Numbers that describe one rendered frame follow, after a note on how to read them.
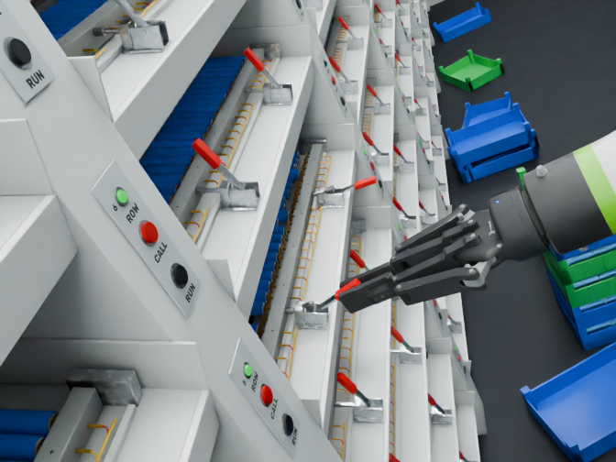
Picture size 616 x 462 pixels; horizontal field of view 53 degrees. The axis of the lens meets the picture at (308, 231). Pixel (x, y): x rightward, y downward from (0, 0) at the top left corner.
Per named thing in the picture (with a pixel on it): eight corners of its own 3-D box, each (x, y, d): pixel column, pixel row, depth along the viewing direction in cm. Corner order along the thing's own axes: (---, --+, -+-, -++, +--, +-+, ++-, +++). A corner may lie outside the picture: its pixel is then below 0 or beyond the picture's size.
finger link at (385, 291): (412, 282, 70) (412, 301, 68) (373, 299, 72) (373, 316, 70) (405, 273, 70) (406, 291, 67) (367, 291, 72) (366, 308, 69)
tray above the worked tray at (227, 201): (313, 81, 106) (306, -3, 98) (243, 339, 57) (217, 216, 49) (200, 85, 109) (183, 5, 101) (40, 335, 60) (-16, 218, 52)
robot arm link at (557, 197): (562, 130, 63) (583, 177, 56) (603, 211, 68) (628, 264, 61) (506, 157, 66) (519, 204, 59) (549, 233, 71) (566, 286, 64)
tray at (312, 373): (356, 170, 115) (354, 123, 110) (325, 456, 67) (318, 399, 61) (250, 171, 118) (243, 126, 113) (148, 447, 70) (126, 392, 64)
